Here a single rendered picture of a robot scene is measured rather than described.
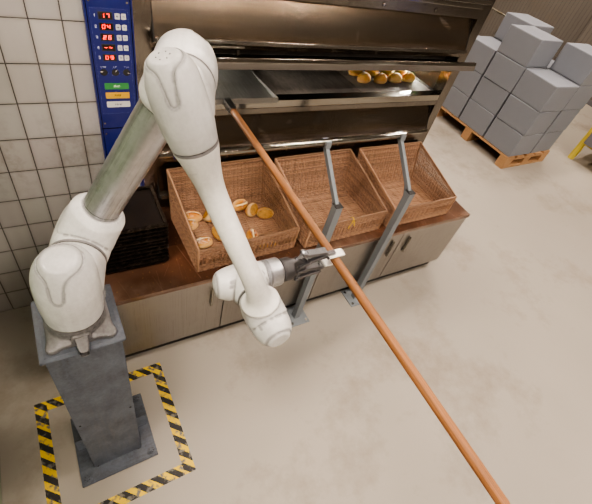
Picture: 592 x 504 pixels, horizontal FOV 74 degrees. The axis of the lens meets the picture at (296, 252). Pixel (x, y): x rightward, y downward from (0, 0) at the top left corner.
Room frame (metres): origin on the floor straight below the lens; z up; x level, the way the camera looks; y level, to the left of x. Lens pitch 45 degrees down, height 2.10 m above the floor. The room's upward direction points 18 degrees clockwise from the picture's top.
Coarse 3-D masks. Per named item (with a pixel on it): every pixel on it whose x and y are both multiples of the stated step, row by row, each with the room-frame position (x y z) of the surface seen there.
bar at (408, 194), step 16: (272, 144) 1.52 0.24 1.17; (288, 144) 1.56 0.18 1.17; (304, 144) 1.61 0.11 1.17; (320, 144) 1.67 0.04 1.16; (400, 144) 1.99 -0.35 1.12; (336, 192) 1.58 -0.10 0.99; (336, 208) 1.51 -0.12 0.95; (400, 208) 1.84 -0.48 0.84; (384, 240) 1.83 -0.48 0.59; (368, 272) 1.83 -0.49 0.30; (304, 288) 1.52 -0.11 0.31; (304, 304) 1.54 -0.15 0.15; (352, 304) 1.78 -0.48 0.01; (304, 320) 1.53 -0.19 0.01
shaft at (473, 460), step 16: (256, 144) 1.43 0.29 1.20; (288, 192) 1.20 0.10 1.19; (304, 208) 1.13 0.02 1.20; (320, 240) 1.01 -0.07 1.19; (352, 288) 0.84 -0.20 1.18; (368, 304) 0.80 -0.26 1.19; (384, 336) 0.71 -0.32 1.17; (400, 352) 0.67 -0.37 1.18; (416, 368) 0.63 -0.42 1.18; (416, 384) 0.59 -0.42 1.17; (432, 400) 0.55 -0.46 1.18; (448, 416) 0.52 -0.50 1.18; (448, 432) 0.49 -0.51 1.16; (464, 448) 0.46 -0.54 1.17; (480, 464) 0.43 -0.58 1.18; (480, 480) 0.40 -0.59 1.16; (496, 496) 0.37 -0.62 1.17
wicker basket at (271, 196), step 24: (168, 168) 1.54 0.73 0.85; (240, 168) 1.79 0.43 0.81; (264, 168) 1.86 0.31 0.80; (168, 192) 1.50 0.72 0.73; (192, 192) 1.58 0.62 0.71; (240, 192) 1.76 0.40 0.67; (264, 192) 1.83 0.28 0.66; (240, 216) 1.65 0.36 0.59; (288, 216) 1.62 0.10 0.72; (192, 240) 1.24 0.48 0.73; (216, 240) 1.42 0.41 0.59; (264, 240) 1.41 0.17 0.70; (288, 240) 1.52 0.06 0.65; (216, 264) 1.25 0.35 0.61
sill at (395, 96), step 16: (288, 96) 2.00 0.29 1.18; (304, 96) 2.06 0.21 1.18; (320, 96) 2.12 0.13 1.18; (336, 96) 2.18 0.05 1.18; (352, 96) 2.25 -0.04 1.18; (368, 96) 2.32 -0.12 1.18; (384, 96) 2.39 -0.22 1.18; (400, 96) 2.47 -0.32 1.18; (416, 96) 2.56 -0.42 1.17; (432, 96) 2.66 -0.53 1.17
